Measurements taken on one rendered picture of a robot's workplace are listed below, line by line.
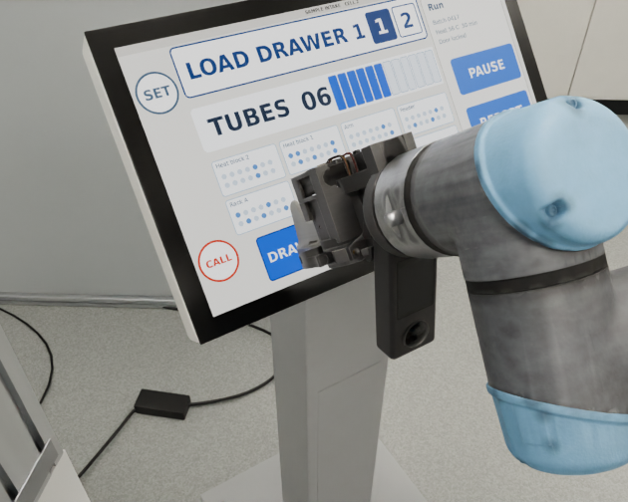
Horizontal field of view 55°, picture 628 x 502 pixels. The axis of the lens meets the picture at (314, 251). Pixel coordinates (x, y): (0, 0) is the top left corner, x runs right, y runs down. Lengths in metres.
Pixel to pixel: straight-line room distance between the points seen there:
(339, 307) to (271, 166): 0.30
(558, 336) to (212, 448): 1.40
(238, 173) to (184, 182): 0.05
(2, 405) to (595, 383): 0.38
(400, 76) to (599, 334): 0.45
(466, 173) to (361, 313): 0.59
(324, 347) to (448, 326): 1.08
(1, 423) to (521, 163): 0.38
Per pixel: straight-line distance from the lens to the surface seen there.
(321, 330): 0.87
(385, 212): 0.40
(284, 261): 0.62
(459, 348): 1.89
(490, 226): 0.32
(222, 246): 0.60
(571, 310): 0.33
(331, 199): 0.47
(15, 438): 0.51
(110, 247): 1.90
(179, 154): 0.60
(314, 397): 0.98
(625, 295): 0.36
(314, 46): 0.68
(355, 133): 0.67
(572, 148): 0.31
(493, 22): 0.83
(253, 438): 1.67
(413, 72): 0.73
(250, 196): 0.61
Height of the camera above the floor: 1.41
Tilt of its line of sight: 41 degrees down
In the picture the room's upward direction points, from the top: straight up
